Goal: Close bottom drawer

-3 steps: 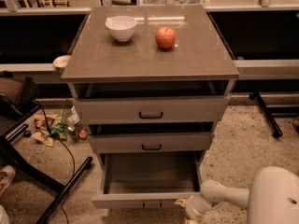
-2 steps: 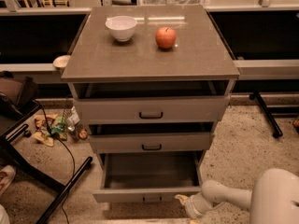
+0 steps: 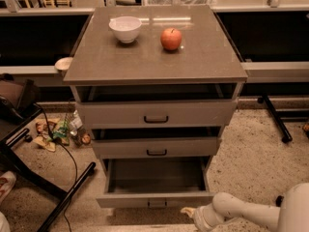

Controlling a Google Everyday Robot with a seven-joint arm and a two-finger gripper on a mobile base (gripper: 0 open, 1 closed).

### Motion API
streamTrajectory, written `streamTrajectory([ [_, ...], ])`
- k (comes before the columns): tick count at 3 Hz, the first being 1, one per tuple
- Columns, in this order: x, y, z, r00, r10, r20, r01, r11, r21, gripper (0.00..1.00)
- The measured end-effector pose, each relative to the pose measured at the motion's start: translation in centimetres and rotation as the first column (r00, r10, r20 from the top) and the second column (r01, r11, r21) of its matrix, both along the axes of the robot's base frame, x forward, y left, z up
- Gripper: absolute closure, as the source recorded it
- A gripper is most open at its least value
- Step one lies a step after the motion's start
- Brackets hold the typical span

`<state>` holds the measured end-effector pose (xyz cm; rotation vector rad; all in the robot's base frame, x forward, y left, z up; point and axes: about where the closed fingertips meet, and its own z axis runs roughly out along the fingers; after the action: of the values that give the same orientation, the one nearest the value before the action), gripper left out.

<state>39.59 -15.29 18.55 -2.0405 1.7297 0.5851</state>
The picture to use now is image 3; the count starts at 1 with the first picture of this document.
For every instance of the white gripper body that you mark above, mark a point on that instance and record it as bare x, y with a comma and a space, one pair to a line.
200, 217

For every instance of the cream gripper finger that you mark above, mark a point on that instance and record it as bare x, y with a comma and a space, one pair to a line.
188, 211

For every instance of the grey bottom drawer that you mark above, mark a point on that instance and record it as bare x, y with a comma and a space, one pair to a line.
156, 183

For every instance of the grey drawer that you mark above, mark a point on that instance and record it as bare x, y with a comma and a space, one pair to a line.
156, 142
156, 106
156, 183

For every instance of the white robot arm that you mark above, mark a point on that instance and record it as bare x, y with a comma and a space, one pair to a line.
291, 216

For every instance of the grey middle drawer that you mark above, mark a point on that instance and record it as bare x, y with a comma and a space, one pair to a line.
156, 142

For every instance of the grey top drawer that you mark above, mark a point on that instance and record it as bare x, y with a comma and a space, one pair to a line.
156, 106

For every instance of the grey drawer cabinet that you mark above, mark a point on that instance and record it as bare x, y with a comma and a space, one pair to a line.
204, 56

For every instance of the black caster leg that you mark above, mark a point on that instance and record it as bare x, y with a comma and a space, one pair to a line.
279, 200

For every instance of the black rolling stand leg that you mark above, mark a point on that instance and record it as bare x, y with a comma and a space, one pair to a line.
281, 116

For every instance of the snack packets pile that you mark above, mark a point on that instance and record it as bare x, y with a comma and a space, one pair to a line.
53, 131

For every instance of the red apple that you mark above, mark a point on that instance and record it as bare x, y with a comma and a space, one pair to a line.
171, 38

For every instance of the white shoe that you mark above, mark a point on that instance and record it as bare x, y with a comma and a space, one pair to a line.
7, 182

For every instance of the white ceramic bowl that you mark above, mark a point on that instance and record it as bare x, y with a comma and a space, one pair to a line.
125, 28

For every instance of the small beige dish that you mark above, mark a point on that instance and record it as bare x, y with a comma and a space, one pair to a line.
63, 64

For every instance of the brown bag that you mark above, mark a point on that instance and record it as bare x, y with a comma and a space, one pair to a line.
16, 97

